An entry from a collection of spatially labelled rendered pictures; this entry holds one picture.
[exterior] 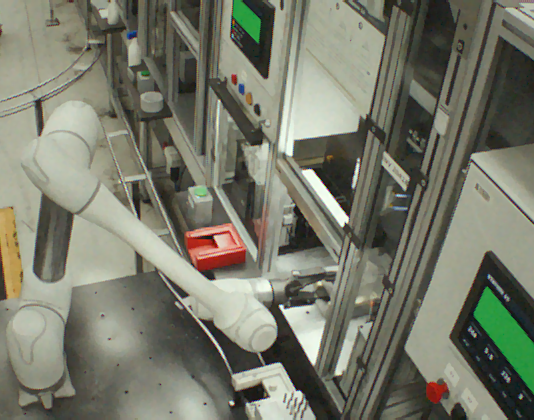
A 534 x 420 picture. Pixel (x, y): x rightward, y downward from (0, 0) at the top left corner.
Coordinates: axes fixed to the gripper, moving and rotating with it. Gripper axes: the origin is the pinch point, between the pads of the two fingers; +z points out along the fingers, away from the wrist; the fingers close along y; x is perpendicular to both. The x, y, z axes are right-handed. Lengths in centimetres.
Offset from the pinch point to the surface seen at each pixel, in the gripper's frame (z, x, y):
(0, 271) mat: -88, 136, -112
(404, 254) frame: -19, -38, 48
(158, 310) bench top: -38, 33, -38
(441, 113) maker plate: -23, -38, 78
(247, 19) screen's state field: -25, 38, 62
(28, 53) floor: -52, 391, -110
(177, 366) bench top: -39, 9, -38
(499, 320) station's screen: -24, -67, 60
